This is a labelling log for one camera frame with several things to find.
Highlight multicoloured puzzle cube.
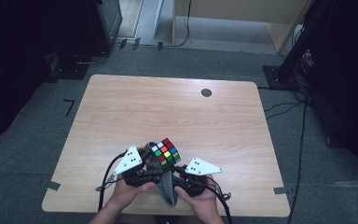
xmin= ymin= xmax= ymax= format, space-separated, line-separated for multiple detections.
xmin=150 ymin=137 xmax=182 ymax=167

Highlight left hand-held gripper cable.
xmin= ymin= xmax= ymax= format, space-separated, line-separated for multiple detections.
xmin=95 ymin=150 xmax=129 ymax=213

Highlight black flat stand base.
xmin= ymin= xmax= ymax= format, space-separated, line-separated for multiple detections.
xmin=48 ymin=51 xmax=90 ymax=81

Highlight black floor cables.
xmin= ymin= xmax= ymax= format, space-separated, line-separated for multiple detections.
xmin=256 ymin=86 xmax=310 ymax=121

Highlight hand-held gripper cable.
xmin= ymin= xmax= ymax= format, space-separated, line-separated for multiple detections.
xmin=95 ymin=150 xmax=129 ymax=213
xmin=207 ymin=181 xmax=235 ymax=224

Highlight black metal stand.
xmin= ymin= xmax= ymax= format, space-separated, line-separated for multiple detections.
xmin=262 ymin=0 xmax=334 ymax=91

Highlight black curtain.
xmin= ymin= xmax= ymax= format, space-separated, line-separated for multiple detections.
xmin=0 ymin=0 xmax=102 ymax=147
xmin=304 ymin=0 xmax=358 ymax=188

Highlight person's left hand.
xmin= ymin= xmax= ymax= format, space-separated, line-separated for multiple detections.
xmin=109 ymin=178 xmax=157 ymax=213

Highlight light wooden furniture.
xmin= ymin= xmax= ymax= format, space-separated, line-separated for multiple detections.
xmin=172 ymin=0 xmax=313 ymax=54

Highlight grey tape strip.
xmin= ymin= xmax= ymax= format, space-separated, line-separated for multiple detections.
xmin=40 ymin=178 xmax=62 ymax=191
xmin=273 ymin=186 xmax=290 ymax=196

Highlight grey cloth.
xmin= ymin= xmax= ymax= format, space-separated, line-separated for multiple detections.
xmin=144 ymin=141 xmax=181 ymax=208

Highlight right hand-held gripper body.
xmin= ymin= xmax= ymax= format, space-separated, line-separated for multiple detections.
xmin=175 ymin=157 xmax=224 ymax=198

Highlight black angled floor tape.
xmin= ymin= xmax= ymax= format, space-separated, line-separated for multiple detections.
xmin=62 ymin=98 xmax=76 ymax=118

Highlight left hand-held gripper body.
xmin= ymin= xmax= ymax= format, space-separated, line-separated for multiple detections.
xmin=113 ymin=145 xmax=164 ymax=188

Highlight person's right hand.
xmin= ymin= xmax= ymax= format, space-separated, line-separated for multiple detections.
xmin=173 ymin=175 xmax=222 ymax=218

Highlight long black floor cable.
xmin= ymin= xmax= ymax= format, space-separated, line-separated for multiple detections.
xmin=285 ymin=102 xmax=309 ymax=224

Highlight right hand-held gripper cable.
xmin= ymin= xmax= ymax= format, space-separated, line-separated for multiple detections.
xmin=207 ymin=181 xmax=235 ymax=224

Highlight dark cabinet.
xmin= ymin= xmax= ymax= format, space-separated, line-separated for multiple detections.
xmin=87 ymin=0 xmax=124 ymax=56

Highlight hanging black cable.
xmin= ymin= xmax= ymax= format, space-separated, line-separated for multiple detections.
xmin=164 ymin=0 xmax=192 ymax=49

